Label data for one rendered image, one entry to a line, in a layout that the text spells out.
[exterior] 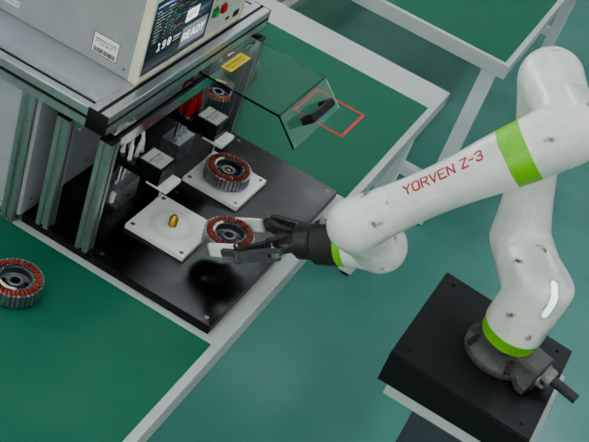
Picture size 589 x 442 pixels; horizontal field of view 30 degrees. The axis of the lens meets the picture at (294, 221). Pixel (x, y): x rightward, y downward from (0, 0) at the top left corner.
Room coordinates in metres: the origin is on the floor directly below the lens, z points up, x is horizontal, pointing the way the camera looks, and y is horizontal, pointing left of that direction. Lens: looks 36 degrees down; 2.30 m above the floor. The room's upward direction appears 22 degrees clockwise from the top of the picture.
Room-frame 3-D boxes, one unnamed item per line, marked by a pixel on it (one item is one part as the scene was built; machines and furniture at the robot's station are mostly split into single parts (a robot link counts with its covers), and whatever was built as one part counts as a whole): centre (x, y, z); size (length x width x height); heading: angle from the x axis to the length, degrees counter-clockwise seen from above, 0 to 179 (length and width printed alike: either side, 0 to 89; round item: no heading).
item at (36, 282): (1.54, 0.46, 0.77); 0.11 x 0.11 x 0.04
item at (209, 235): (1.83, 0.12, 0.84); 0.11 x 0.11 x 0.04
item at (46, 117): (2.05, 0.46, 0.92); 0.66 x 0.01 x 0.30; 166
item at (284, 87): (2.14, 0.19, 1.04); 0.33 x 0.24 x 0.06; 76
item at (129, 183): (1.91, 0.39, 0.80); 0.08 x 0.05 x 0.06; 166
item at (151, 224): (1.87, 0.25, 0.78); 0.15 x 0.15 x 0.01; 76
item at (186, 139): (2.14, 0.33, 0.80); 0.08 x 0.05 x 0.06; 166
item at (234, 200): (2.11, 0.19, 0.78); 0.15 x 0.15 x 0.01; 76
